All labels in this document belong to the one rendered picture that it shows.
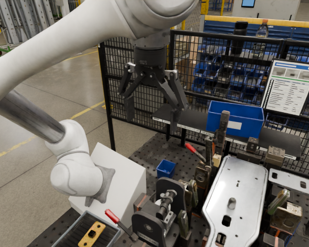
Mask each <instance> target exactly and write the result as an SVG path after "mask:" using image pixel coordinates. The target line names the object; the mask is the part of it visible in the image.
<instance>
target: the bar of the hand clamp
mask: <svg viewBox="0 0 309 247"><path fill-rule="evenodd" d="M203 141H205V143H206V166H210V167H211V168H212V167H213V155H212V143H213V142H214V144H215V145H217V144H218V139H215V140H213V139H212V136H207V137H206V138H204V139H203ZM211 165H212V166H211Z"/></svg>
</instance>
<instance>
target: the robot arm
mask: <svg viewBox="0 0 309 247"><path fill-rule="evenodd" d="M198 2H199V0H85V1H84V2H83V3H82V4H81V5H80V6H78V7H77V8H76V9H74V10H73V11H72V12H71V13H69V14H68V15H66V16H65V17H64V18H62V19H61V20H59V21H58V22H56V23H55V24H53V25H52V26H50V27H48V28H47V29H45V30H44V31H42V32H40V33H39V34H37V35H36V36H34V37H32V38H31V39H29V40H28V41H26V42H24V43H23V44H21V45H19V46H18V47H16V48H15V49H13V50H12V51H10V52H8V53H7V54H5V55H3V56H1V57H0V115H1V116H3V117H5V118H7V119H8V120H10V121H12V122H14V123H15V124H17V125H19V126H21V127H22V128H24V129H26V130H28V131H29V132H31V133H33V134H35V135H36V136H38V137H40V138H42V139H43V140H45V145H46V147H47V148H48V149H49V150H50V151H51V152H52V153H53V154H54V155H55V156H56V158H57V163H56V164H55V166H54V167H53V169H52V171H51V184H52V186H53V187H54V188H55V189H56V190H57V191H59V192H60V193H63V194H65V195H68V196H75V197H86V199H85V206H86V207H90V206H91V204H92V202H93V200H94V199H96V200H98V201H99V202H100V203H103V204H104V203H106V198H107V194H108V190H109V187H110V184H111V181H112V178H113V176H114V174H115V172H116V171H115V169H113V168H111V169H109V168H106V167H103V166H99V165H97V164H95V163H94V162H93V161H92V159H91V158H90V155H89V147H88V143H87V138H86V135H85V132H84V129H83V128H82V126H81V125H80V124H79V123H78V122H76V121H74V120H62V121H60V122H58V121H57V120H55V119H54V118H53V117H51V116H50V115H49V114H47V113H46V112H45V111H43V110H42V109H41V108H39V107H38V106H37V105H35V104H34V103H33V102H31V101H30V100H29V99H27V98H26V97H25V96H23V95H22V94H21V93H19V92H18V91H17V90H15V89H14V88H15V87H16V86H18V85H19V84H20V83H22V82H23V81H25V80H26V79H28V78H30V77H31V76H33V75H35V74H37V73H39V72H41V71H43V70H45V69H47V68H49V67H52V66H54V65H56V64H58V63H60V62H62V61H64V60H66V59H68V58H70V57H72V56H74V55H76V54H79V53H81V52H83V51H85V50H87V49H89V48H91V47H93V46H95V45H97V44H100V43H102V42H104V41H106V40H109V39H111V38H115V37H126V38H129V39H130V43H131V44H132V45H133V46H134V61H135V63H136V64H133V62H129V63H126V64H125V66H124V74H123V77H122V80H121V82H120V85H119V88H118V90H117V95H121V96H122V97H123V99H124V107H125V108H126V114H127V121H128V122H129V121H131V120H132V119H133V118H134V117H135V116H134V98H133V96H131V95H132V93H133V92H134V90H135V89H136V88H137V87H138V86H139V85H140V84H141V82H142V83H143V84H145V85H151V86H156V87H157V88H158V89H159V90H160V91H161V92H162V93H163V95H164V96H165V98H166V99H167V101H168V102H169V104H170V105H171V107H172V110H171V115H170V134H171V135H173V134H174V132H175V131H176V130H177V123H178V122H179V121H180V117H181V111H183V112H184V111H185V110H186V109H187V108H188V107H189V104H188V101H187V98H186V96H185V93H184V91H183V88H182V85H181V83H180V80H179V71H178V70H177V69H174V70H173V71H172V70H167V69H166V53H167V47H166V46H167V45H169V44H170V28H171V27H174V26H176V25H178V24H180V23H181V22H183V21H184V20H185V19H186V18H187V17H188V16H189V15H190V14H191V13H192V12H193V10H194V9H195V7H196V6H197V4H198ZM134 71H135V72H136V74H137V75H138V76H137V78H136V79H135V80H134V82H133V83H132V84H131V85H130V87H129V88H128V89H127V90H126V88H127V86H128V83H129V81H130V78H131V76H132V73H133V72H134ZM165 76H168V79H169V80H170V83H171V86H172V88H173V91H174V93H173V91H172V90H171V88H170V87H169V85H168V82H167V80H166V79H165ZM161 82H162V84H161Z"/></svg>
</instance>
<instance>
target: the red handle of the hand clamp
mask: <svg viewBox="0 0 309 247"><path fill-rule="evenodd" d="M185 146H186V147H187V148H188V149H189V150H190V151H191V152H192V153H193V154H195V155H196V156H197V157H198V158H199V159H200V160H201V161H202V162H203V163H205V164H206V159H205V158H203V157H202V156H201V155H200V154H199V153H198V152H197V151H196V150H195V149H194V148H193V147H192V146H191V145H190V144H189V143H186V144H185Z"/></svg>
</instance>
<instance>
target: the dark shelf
mask: <svg viewBox="0 0 309 247"><path fill-rule="evenodd" d="M171 110H172V107H171V105H170V104H166V103H165V104H163V105H162V106H161V107H160V108H159V109H157V110H156V111H155V112H154V113H153V114H152V115H151V119H152V120H155V121H159V122H162V123H166V124H170V115H171ZM207 116H208V114H207V113H203V112H199V111H195V110H191V109H186V110H185V111H184V112H183V111H181V117H180V121H179V122H178V123H177V126H178V127H181V128H184V129H188V130H191V131H195V132H198V133H201V134H205V135H208V136H212V137H214V132H212V131H207V130H206V123H207ZM258 138H259V142H258V145H257V149H258V150H261V151H265V152H267V150H268V148H269V146H273V147H276V148H281V149H284V150H285V154H284V157H285V158H289V159H292V160H296V161H300V159H301V137H300V136H297V135H293V134H289V133H285V132H281V131H277V130H273V129H269V128H265V127H262V128H261V131H260V134H259V137H258ZM225 140H226V141H229V142H233V143H236V144H240V145H243V146H247V143H248V140H249V138H245V137H240V136H234V135H229V134H226V136H225Z"/></svg>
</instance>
